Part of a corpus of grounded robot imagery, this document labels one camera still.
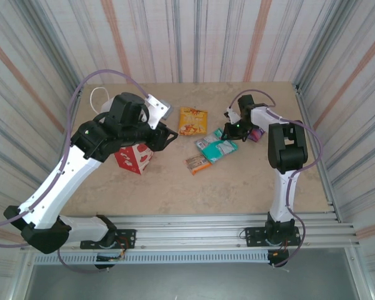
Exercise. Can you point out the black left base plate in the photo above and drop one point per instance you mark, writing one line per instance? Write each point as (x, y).
(126, 237)

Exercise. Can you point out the aluminium side rail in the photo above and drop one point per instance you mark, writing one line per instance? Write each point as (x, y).
(76, 109)
(301, 103)

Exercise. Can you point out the purple snack packet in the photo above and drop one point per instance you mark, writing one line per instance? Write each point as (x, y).
(257, 134)

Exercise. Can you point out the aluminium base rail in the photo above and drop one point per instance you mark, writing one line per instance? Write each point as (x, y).
(190, 229)

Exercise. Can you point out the orange brown snack bar packet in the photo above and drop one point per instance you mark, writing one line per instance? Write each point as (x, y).
(197, 164)

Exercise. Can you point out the red white paper bag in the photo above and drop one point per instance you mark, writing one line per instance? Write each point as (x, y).
(134, 159)

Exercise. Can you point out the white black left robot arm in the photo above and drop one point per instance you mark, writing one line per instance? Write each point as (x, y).
(65, 178)

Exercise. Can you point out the teal snack packet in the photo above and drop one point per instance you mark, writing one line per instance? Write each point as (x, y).
(220, 150)

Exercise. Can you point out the yellow snack packet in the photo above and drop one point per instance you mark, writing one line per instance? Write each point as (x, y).
(192, 121)

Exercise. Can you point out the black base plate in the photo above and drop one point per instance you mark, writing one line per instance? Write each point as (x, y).
(254, 236)
(126, 237)

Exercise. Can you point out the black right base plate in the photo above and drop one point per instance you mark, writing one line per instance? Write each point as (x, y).
(254, 236)

